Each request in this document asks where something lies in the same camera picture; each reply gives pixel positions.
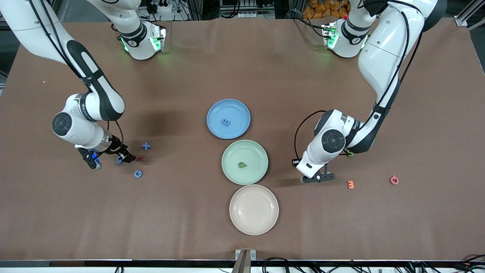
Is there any brown table cover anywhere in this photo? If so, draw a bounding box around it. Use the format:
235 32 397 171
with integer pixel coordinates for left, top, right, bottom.
0 17 485 262

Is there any green plate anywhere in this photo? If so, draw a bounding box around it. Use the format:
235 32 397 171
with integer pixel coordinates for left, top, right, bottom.
221 140 269 186

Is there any beige plate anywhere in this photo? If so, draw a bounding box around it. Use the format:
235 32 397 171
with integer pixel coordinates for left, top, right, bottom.
229 184 280 236

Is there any blue plate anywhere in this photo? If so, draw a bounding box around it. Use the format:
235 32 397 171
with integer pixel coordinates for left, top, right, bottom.
207 99 251 140

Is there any green-lit right base box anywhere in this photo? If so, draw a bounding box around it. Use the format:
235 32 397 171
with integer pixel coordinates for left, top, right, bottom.
150 24 167 52

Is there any green-lit base box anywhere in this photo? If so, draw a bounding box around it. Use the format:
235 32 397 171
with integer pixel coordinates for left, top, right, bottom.
321 24 339 49
150 24 167 52

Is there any green-lit left base box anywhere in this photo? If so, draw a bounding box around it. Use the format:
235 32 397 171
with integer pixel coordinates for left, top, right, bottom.
321 24 339 49

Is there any bag of oranges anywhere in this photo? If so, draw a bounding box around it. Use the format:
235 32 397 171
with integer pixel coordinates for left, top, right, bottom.
302 0 351 19

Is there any metal equipment rack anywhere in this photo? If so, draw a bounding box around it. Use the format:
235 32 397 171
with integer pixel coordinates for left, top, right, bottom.
219 0 276 19

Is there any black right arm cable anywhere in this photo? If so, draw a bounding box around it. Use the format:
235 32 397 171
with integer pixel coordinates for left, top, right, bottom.
30 0 124 146

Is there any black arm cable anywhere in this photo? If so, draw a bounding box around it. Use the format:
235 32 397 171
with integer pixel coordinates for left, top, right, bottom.
294 0 423 162
30 0 124 146

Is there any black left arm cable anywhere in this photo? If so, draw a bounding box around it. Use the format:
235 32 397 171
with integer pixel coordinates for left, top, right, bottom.
294 0 423 162

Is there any grey metal table bracket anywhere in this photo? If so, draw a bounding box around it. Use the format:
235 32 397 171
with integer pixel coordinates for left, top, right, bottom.
232 248 257 273

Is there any black cable bundle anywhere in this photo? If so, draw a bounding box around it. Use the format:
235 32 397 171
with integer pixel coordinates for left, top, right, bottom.
261 255 485 273

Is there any black table edge rail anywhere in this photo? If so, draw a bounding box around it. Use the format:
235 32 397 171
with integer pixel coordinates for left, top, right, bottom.
0 259 485 273

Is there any aluminium frame profile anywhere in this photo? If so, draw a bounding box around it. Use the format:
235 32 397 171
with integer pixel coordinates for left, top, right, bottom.
457 0 485 27

